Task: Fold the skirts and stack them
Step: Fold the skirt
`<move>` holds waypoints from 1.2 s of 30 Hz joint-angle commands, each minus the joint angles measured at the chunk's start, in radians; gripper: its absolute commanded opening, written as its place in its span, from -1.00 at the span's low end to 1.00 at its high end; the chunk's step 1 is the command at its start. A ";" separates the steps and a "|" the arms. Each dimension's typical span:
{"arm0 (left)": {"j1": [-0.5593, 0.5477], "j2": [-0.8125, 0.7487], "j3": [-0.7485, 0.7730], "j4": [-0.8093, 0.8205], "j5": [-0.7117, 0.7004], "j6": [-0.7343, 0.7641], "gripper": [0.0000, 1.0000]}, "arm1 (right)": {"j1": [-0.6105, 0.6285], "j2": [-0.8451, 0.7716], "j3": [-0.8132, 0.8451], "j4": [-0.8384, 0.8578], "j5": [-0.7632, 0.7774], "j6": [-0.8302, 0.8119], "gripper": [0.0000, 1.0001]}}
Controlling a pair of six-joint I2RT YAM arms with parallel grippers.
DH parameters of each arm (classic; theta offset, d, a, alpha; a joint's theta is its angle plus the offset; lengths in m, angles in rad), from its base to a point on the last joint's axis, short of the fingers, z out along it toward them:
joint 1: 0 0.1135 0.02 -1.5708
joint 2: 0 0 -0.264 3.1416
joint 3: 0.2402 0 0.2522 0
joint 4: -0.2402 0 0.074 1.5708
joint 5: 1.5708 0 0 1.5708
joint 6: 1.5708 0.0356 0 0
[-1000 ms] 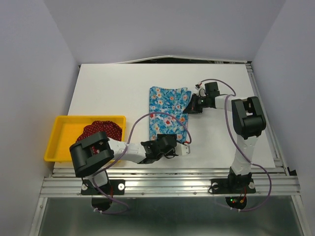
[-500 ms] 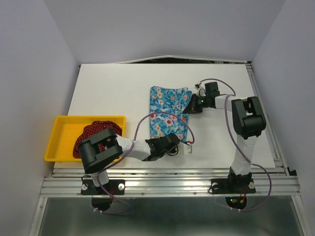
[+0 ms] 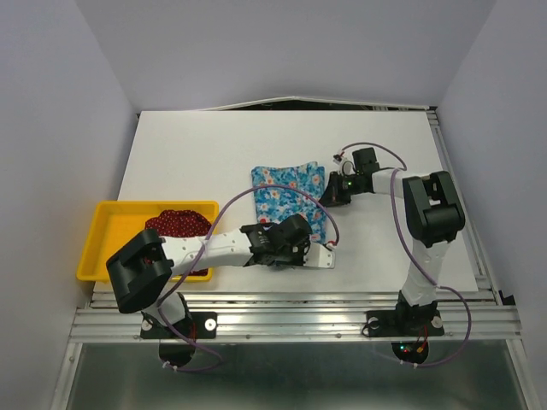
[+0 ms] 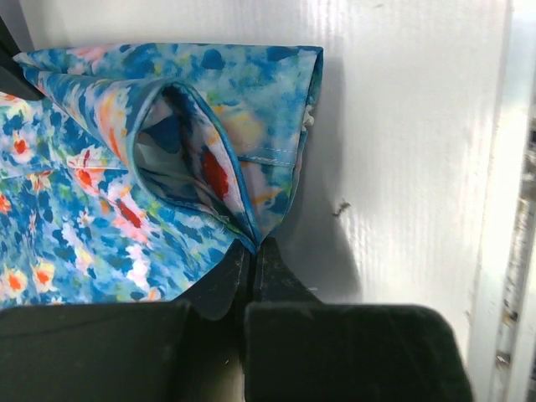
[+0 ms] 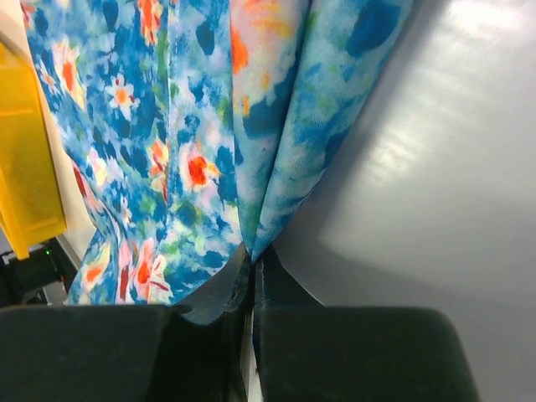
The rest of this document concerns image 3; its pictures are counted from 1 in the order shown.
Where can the blue floral skirt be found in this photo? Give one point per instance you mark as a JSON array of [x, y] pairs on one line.
[[275, 205]]

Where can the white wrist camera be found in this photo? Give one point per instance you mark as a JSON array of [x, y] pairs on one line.
[[345, 165], [319, 256]]

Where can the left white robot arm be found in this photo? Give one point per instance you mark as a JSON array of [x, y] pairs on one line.
[[141, 269]]

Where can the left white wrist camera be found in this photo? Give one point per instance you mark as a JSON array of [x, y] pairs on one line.
[[319, 256]]

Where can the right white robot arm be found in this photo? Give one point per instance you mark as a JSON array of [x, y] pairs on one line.
[[434, 216]]

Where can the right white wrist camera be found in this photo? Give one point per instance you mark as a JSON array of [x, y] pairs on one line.
[[345, 165]]

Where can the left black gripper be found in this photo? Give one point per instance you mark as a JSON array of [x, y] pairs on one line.
[[304, 248]]

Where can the aluminium frame rail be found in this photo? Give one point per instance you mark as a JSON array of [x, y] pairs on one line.
[[293, 317]]

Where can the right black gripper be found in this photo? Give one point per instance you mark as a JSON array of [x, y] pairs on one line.
[[333, 195]]

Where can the red polka dot skirt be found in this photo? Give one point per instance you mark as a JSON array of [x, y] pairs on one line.
[[179, 223]]

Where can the yellow plastic tray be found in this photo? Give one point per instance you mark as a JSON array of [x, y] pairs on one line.
[[115, 223]]

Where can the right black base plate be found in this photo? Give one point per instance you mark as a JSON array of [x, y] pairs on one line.
[[409, 333]]

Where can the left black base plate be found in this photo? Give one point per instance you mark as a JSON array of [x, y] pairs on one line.
[[176, 342]]

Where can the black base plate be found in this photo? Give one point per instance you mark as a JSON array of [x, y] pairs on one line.
[[409, 333], [176, 342]]

